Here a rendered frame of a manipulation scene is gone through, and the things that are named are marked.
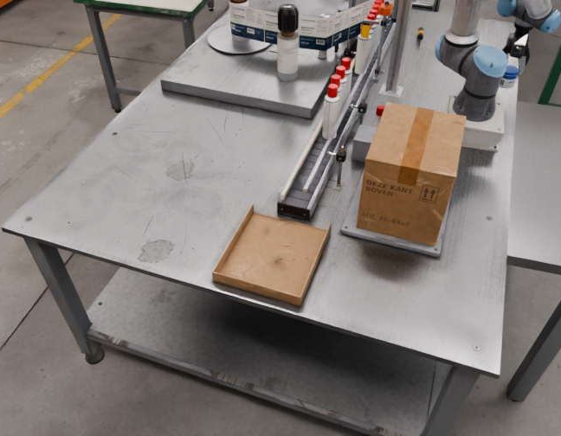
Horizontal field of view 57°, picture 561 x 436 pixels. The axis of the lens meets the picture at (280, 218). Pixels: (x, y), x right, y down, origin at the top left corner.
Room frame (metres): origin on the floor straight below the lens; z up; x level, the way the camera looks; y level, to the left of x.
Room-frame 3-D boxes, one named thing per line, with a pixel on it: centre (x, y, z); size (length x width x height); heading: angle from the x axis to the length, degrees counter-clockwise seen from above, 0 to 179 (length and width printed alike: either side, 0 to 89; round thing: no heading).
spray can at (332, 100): (1.54, -0.18, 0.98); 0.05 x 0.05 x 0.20
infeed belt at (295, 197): (1.95, -0.32, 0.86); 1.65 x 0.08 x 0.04; 160
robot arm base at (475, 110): (1.65, -0.72, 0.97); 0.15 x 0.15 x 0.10
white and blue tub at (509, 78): (1.90, -0.93, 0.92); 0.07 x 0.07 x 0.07
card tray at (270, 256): (1.01, 0.02, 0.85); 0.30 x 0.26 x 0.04; 160
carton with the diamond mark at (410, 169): (1.21, -0.39, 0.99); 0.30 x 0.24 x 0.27; 161
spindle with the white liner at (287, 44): (1.97, -0.03, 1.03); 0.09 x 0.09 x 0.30
